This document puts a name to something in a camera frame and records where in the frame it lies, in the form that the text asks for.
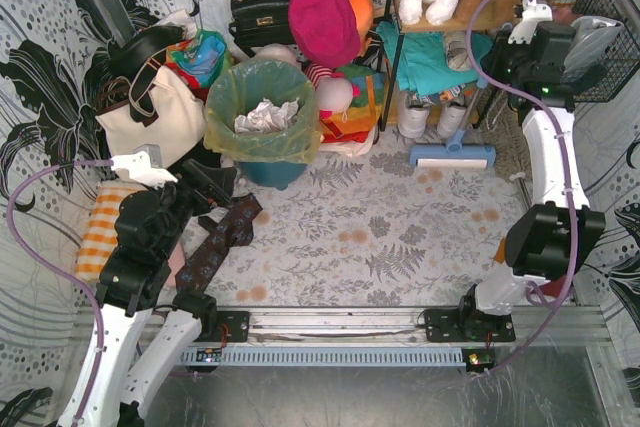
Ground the black wire basket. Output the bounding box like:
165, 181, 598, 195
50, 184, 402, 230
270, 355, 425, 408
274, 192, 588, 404
552, 0, 639, 103

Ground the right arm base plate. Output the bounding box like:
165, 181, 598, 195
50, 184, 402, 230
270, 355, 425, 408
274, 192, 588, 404
422, 308, 516, 343

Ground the brown patterned necktie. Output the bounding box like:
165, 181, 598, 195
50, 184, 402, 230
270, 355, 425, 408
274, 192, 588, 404
175, 194, 262, 293

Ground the crumpled white paper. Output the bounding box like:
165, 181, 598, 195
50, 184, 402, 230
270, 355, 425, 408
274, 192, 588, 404
234, 98, 299, 134

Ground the wooden metal shelf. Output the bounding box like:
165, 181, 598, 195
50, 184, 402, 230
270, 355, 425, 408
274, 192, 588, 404
375, 0, 531, 132

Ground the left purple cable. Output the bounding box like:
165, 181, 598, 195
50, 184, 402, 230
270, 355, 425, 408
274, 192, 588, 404
6, 158, 116, 427

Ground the grey rolled sock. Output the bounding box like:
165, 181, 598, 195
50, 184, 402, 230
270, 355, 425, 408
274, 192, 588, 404
442, 31, 472, 72

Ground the pink cloth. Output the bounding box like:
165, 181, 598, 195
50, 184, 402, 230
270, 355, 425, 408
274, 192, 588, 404
166, 242, 186, 288

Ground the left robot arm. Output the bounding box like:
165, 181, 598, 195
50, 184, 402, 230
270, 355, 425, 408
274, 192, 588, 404
56, 153, 237, 426

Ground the purple red sock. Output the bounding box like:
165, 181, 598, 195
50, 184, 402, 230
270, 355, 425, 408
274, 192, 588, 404
494, 238, 566, 298

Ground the rainbow striped bag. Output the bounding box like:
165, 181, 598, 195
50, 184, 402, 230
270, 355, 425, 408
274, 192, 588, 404
321, 64, 386, 144

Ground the purple cable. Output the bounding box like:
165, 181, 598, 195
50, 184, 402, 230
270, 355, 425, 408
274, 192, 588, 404
6, 158, 116, 427
465, 0, 586, 376

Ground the black leather handbag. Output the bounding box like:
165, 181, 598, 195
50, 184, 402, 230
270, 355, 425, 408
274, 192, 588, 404
228, 0, 295, 58

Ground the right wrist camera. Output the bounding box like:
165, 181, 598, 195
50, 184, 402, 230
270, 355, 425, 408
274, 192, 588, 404
508, 0, 553, 45

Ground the colourful printed bag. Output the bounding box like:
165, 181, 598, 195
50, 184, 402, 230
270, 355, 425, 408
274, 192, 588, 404
165, 30, 233, 90

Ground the cream canvas tote bag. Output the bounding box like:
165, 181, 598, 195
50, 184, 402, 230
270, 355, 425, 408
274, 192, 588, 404
95, 67, 206, 169

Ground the orange checkered towel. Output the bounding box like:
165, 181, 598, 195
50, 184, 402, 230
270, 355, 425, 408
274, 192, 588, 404
75, 181, 145, 283

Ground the pink white plush doll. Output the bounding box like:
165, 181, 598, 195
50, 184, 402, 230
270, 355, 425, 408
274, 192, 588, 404
304, 63, 360, 120

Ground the teal folded cloth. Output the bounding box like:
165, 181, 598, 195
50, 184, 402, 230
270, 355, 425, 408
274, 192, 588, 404
376, 22, 493, 96

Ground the yellow trash bag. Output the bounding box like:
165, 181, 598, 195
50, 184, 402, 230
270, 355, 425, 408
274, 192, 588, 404
204, 59, 321, 164

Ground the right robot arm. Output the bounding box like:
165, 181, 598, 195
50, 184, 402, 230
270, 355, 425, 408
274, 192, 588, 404
458, 21, 606, 337

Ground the silver foil pouch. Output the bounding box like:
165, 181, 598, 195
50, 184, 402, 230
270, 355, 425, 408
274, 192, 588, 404
563, 15, 624, 83

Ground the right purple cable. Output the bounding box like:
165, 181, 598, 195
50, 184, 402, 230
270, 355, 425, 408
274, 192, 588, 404
465, 0, 586, 376

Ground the orange plush toy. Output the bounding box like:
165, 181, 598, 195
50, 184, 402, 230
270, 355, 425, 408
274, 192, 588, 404
349, 0, 374, 55

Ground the magenta fabric bag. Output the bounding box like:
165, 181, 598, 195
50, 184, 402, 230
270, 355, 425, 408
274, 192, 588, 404
288, 0, 360, 69

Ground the aluminium front rail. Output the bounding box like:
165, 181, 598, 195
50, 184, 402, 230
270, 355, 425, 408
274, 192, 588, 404
73, 305, 613, 346

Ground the grey cable duct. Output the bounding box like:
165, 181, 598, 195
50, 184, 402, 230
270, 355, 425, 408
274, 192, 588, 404
179, 347, 466, 368

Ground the teal trash bin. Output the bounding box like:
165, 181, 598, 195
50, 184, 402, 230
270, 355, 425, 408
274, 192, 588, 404
237, 161, 308, 190

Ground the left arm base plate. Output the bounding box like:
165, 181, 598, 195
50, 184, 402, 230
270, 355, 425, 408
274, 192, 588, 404
195, 310, 250, 343

